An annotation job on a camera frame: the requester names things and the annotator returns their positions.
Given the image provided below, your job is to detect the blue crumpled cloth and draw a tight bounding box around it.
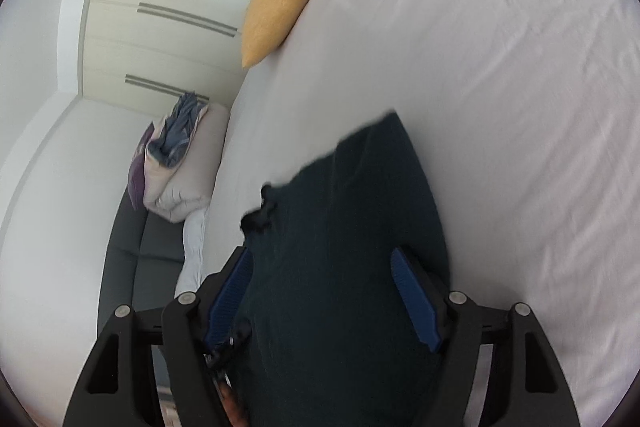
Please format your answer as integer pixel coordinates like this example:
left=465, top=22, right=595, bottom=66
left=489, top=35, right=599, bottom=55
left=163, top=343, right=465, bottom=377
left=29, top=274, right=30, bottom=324
left=147, top=92, right=209, bottom=168

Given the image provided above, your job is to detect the cream wardrobe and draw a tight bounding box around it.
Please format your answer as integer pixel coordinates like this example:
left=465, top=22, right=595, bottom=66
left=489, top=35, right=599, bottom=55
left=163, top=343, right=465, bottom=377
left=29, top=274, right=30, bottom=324
left=80, top=0, right=257, bottom=118

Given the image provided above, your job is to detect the dark green towel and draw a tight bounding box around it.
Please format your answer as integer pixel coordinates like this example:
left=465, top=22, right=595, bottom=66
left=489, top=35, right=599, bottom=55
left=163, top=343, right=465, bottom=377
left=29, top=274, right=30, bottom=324
left=240, top=109, right=453, bottom=427

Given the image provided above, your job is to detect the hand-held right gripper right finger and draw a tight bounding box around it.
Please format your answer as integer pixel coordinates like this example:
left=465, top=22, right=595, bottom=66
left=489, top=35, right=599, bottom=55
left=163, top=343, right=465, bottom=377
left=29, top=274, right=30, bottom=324
left=390, top=245, right=582, bottom=427

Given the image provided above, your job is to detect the folded beige duvet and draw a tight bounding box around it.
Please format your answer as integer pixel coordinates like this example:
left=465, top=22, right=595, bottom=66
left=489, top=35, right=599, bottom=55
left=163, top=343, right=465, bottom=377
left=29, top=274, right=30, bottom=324
left=142, top=102, right=231, bottom=224

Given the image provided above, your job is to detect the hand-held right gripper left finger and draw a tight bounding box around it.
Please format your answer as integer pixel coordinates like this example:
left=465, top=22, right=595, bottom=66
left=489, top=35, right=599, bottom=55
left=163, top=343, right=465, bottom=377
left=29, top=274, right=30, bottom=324
left=62, top=244, right=254, bottom=427

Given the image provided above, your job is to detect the grey sofa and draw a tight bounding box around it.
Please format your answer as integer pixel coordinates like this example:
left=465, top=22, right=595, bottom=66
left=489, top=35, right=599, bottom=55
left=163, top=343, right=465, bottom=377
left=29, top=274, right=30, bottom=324
left=97, top=192, right=211, bottom=403

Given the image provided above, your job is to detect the purple cushion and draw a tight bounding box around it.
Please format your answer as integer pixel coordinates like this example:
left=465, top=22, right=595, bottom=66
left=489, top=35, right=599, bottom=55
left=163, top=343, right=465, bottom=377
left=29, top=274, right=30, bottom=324
left=128, top=124, right=156, bottom=212

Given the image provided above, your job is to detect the white bed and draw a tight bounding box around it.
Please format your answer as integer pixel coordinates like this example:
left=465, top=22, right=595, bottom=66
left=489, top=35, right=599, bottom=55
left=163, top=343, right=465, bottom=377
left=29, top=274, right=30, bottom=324
left=174, top=0, right=637, bottom=427

